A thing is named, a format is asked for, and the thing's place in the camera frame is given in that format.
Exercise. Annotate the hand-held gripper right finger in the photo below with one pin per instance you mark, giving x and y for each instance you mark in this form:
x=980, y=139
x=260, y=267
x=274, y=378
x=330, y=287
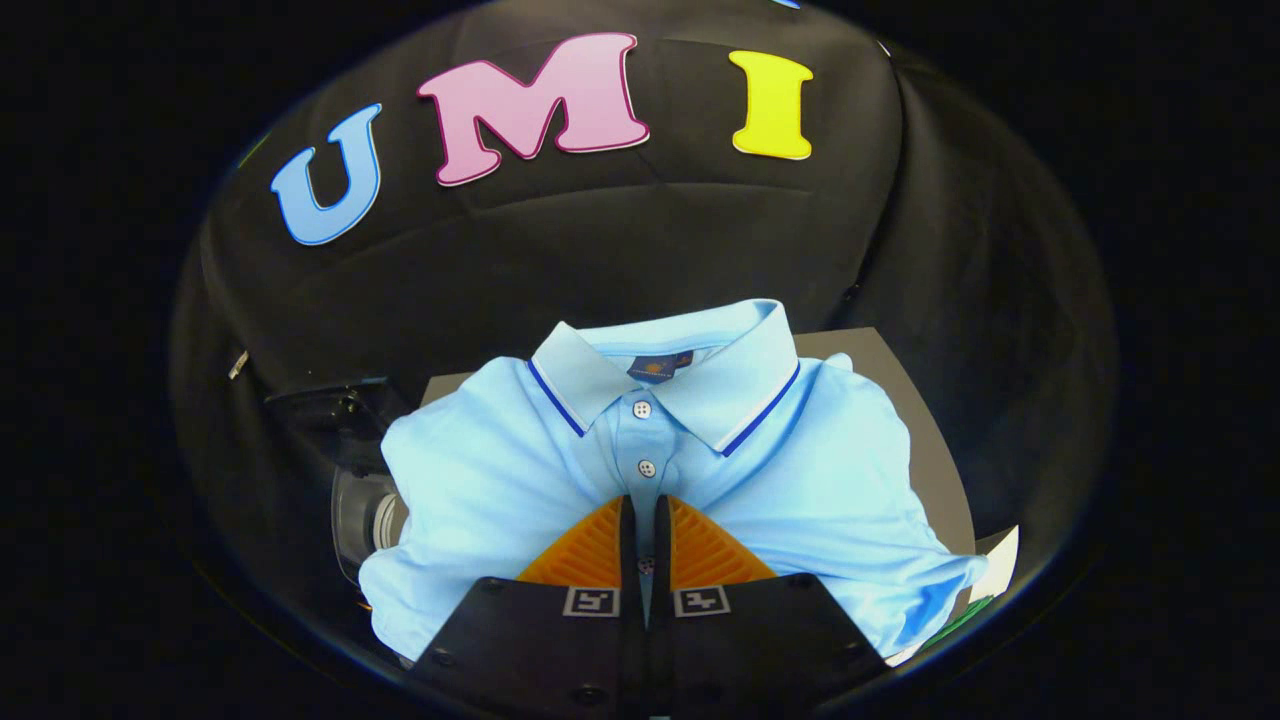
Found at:
x=661, y=560

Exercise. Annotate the light blue polo shirt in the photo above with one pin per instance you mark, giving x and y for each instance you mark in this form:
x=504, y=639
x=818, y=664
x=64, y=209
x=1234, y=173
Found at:
x=500, y=470

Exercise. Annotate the dark grey washing machine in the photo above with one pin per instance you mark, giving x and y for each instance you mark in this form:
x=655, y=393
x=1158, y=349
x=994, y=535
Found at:
x=345, y=430

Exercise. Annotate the white paper sheet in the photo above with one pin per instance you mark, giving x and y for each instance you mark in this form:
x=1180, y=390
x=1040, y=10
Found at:
x=1000, y=565

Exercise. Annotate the white cloth clip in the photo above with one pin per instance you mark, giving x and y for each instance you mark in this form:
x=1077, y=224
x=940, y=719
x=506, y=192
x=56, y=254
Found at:
x=238, y=364

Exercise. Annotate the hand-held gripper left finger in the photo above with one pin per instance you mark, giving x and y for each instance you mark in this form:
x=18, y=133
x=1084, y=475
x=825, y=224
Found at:
x=628, y=560

